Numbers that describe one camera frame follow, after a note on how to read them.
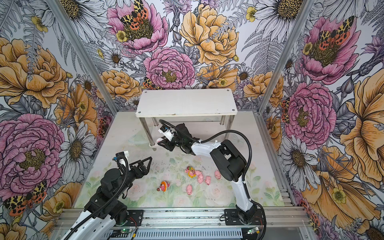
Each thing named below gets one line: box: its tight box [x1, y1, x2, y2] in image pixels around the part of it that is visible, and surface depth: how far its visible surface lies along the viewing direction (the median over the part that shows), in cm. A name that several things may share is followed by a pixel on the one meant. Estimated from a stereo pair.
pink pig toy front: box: [186, 184, 193, 195], surface depth 83 cm
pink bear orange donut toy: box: [156, 180, 170, 192], surface depth 83 cm
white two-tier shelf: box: [135, 88, 238, 147], surface depth 77 cm
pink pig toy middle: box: [205, 175, 211, 186], surface depth 87 cm
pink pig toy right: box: [214, 170, 222, 180], surface depth 89 cm
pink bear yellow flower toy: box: [185, 166, 197, 178], surface depth 89 cm
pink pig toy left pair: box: [197, 173, 204, 184], surface depth 87 cm
